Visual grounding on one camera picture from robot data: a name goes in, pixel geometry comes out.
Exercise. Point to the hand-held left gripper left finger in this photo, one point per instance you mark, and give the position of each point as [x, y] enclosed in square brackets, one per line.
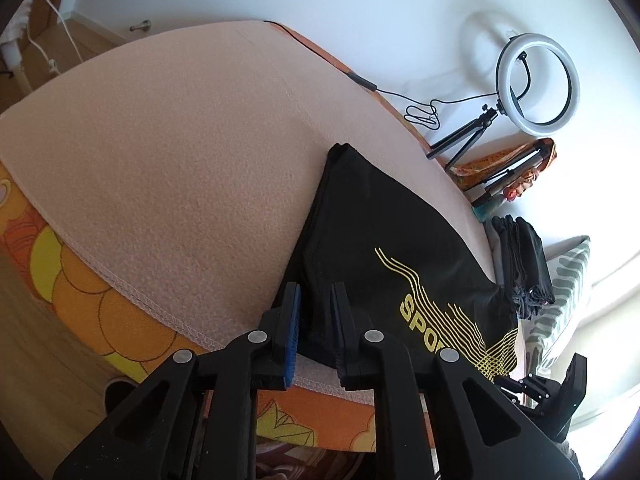
[291, 340]

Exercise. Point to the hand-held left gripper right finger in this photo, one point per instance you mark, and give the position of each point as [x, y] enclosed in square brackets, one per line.
[336, 330]

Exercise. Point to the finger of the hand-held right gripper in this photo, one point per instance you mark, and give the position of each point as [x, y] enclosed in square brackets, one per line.
[525, 390]

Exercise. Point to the black pants with yellow print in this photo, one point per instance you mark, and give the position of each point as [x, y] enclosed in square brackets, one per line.
[400, 220]

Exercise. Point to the grey striped pillow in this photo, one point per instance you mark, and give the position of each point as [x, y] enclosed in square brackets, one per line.
[565, 285]

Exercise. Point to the stack of folded dark clothes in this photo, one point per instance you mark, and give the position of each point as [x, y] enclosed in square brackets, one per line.
[525, 255]

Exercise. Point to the doll with teal dress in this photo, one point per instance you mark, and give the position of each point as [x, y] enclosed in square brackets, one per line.
[520, 185]

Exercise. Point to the orange patterned cloth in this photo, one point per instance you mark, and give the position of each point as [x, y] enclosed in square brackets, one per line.
[472, 166]

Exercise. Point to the pink blanket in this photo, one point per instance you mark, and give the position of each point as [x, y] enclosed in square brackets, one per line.
[175, 160]

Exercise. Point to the orange printed bedsheet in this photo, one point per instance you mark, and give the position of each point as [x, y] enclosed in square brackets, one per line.
[75, 280]

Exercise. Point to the black mini tripod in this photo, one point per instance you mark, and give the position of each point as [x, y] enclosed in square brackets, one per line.
[460, 140]

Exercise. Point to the metal door stopper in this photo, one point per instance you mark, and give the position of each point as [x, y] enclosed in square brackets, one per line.
[142, 25]

